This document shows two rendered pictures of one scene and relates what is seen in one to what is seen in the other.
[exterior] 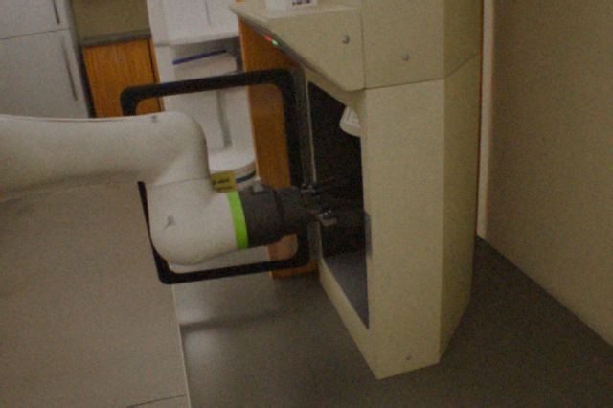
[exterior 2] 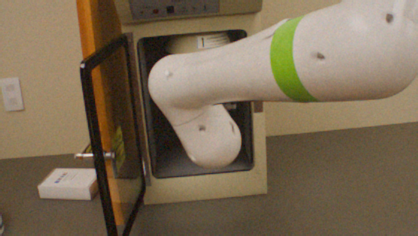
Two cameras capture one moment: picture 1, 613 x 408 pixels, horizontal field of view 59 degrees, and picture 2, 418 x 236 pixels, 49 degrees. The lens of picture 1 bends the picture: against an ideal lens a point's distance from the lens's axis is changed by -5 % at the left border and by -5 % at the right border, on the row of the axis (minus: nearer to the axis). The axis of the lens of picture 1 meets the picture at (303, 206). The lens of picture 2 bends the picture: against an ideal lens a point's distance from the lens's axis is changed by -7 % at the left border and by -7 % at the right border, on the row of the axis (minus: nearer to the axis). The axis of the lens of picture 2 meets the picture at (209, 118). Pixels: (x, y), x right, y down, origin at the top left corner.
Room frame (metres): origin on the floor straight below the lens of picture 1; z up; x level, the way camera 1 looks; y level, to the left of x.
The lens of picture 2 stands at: (0.62, 1.04, 1.55)
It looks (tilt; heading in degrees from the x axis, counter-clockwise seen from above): 19 degrees down; 281
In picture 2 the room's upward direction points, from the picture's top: 4 degrees counter-clockwise
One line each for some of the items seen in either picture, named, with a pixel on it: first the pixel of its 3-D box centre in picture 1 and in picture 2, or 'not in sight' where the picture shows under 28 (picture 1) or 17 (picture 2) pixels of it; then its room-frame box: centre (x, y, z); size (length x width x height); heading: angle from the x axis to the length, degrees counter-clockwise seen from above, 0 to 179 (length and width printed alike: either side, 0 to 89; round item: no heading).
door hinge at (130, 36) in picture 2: (307, 172); (136, 113); (1.00, -0.01, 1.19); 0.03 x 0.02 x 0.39; 13
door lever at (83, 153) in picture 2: not in sight; (93, 149); (1.01, 0.22, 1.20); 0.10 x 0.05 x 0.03; 95
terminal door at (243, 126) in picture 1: (220, 183); (118, 139); (0.99, 0.15, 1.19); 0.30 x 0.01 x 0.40; 95
